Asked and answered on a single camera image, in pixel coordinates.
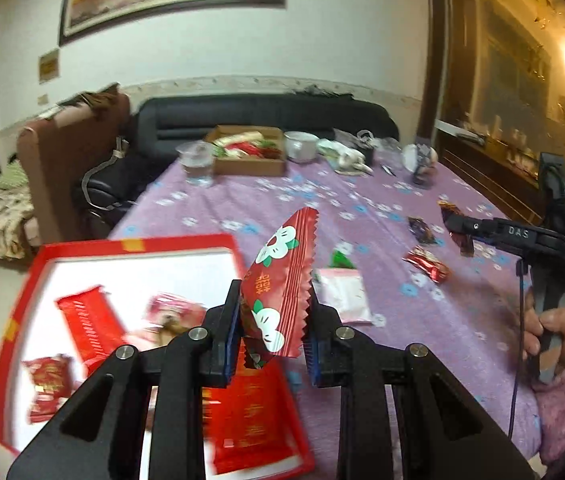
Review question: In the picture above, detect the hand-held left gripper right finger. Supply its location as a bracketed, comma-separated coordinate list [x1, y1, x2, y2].
[303, 282, 536, 480]

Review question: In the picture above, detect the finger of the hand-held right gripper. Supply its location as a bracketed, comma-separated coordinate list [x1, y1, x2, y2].
[444, 213, 497, 248]

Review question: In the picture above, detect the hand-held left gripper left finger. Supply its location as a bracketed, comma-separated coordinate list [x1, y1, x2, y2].
[6, 279, 243, 480]

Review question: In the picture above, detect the large red snack packet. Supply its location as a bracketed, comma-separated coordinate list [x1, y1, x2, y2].
[202, 360, 303, 476]

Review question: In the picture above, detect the red floral snack packet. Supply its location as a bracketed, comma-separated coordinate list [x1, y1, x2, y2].
[240, 206, 321, 371]

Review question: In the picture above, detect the red gift box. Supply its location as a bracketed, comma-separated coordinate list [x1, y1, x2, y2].
[0, 234, 316, 476]

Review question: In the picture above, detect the dark red candy packet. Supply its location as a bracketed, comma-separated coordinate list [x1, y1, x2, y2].
[407, 216, 446, 245]

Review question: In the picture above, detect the shiny red candy packet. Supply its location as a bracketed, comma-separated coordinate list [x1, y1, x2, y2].
[403, 246, 451, 285]

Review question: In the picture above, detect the pink snack packet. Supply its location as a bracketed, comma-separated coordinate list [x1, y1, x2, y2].
[145, 292, 208, 336]

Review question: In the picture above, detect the pale pink flat packet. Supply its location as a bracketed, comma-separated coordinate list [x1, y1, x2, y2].
[313, 267, 373, 326]

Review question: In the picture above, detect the purple floral tablecloth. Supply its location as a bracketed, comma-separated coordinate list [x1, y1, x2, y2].
[107, 152, 553, 480]

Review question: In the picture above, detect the white plastic bag clutter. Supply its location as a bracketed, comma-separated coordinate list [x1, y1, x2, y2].
[335, 152, 376, 176]

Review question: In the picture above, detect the long plain red snack packet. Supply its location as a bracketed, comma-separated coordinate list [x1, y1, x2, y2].
[56, 285, 128, 376]

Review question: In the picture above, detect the wooden cabinet with glass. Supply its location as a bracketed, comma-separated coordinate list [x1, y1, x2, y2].
[427, 0, 565, 231]

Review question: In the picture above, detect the small red gold snack packet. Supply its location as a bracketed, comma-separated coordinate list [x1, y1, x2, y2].
[22, 355, 76, 423]

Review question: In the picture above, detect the clear plastic cup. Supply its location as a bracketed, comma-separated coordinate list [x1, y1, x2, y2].
[176, 141, 216, 187]

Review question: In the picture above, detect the cardboard box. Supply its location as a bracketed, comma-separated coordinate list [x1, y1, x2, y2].
[204, 125, 287, 177]

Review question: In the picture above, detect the black bag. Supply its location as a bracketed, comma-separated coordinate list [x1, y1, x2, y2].
[80, 137, 178, 226]

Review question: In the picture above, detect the brown armchair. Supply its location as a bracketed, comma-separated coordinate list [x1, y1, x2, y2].
[16, 85, 130, 246]

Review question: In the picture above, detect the black sofa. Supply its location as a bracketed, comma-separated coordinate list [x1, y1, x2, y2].
[135, 92, 399, 171]

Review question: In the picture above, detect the dark cloth on armchair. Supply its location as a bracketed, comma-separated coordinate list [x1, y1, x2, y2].
[57, 85, 120, 111]

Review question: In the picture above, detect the black cable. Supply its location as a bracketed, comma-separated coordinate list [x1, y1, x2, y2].
[507, 257, 527, 441]

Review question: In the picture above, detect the small wall plaque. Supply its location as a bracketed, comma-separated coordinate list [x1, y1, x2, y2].
[38, 49, 60, 85]

